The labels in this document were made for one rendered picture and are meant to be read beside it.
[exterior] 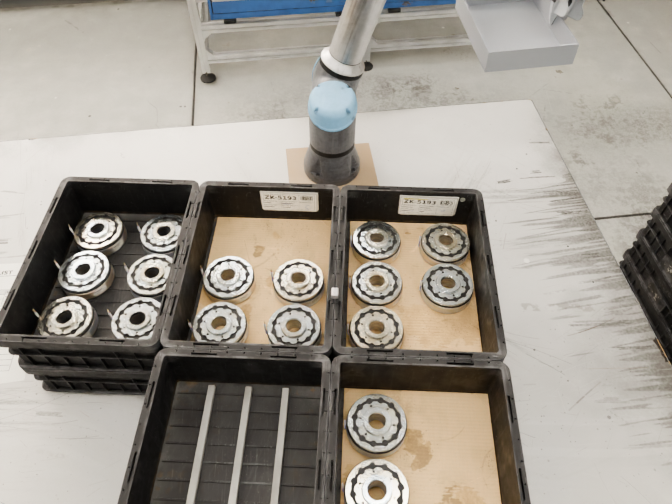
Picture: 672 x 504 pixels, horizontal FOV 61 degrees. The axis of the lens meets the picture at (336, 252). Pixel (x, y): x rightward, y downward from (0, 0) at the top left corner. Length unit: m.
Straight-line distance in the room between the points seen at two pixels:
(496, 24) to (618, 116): 1.73
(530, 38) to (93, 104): 2.26
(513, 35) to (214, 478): 1.15
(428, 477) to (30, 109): 2.72
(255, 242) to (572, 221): 0.81
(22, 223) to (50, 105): 1.65
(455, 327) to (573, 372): 0.30
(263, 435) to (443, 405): 0.32
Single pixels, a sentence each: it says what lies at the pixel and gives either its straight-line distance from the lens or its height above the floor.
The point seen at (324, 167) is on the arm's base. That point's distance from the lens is 1.46.
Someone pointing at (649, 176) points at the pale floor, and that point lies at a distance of 2.90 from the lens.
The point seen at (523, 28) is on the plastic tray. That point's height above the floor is 1.05.
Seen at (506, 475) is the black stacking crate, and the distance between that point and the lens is 1.00.
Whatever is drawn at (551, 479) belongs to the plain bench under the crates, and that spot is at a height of 0.70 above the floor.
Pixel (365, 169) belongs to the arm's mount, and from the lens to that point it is 1.54.
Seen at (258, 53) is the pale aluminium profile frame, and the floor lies 0.14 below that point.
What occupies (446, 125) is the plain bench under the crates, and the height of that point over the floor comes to 0.70.
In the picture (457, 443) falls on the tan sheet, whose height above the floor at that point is 0.83.
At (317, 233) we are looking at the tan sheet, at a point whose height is 0.83.
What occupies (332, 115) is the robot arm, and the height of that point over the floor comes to 0.94.
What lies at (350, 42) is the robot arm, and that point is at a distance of 1.42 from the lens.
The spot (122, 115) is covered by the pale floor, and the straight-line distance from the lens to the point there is 3.04.
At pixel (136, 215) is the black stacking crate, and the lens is 1.37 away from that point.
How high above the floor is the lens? 1.80
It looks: 53 degrees down
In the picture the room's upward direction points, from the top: straight up
